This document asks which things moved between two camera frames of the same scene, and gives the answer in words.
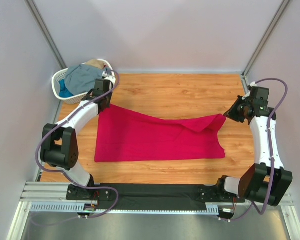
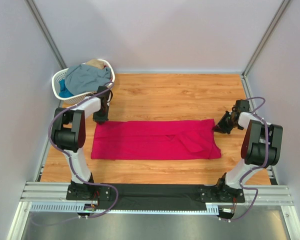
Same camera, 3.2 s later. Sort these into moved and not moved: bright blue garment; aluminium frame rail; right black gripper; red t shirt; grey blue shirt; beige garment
Moved: red t shirt; right black gripper
Not moved: aluminium frame rail; beige garment; bright blue garment; grey blue shirt
